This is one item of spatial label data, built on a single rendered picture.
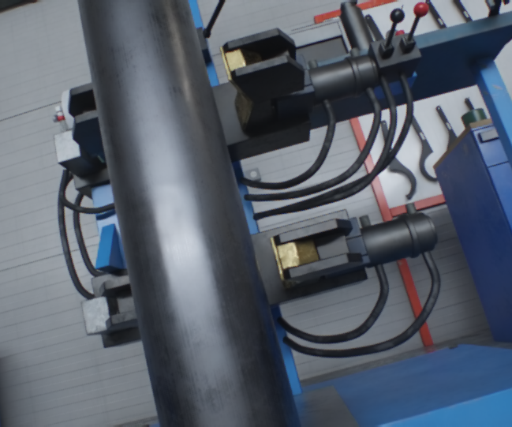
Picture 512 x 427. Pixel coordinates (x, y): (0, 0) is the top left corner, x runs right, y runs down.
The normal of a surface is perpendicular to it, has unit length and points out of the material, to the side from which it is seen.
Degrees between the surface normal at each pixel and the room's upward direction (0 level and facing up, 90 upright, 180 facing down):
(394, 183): 90
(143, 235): 90
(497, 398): 90
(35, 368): 90
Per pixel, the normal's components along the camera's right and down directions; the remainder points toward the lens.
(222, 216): 0.63, -0.34
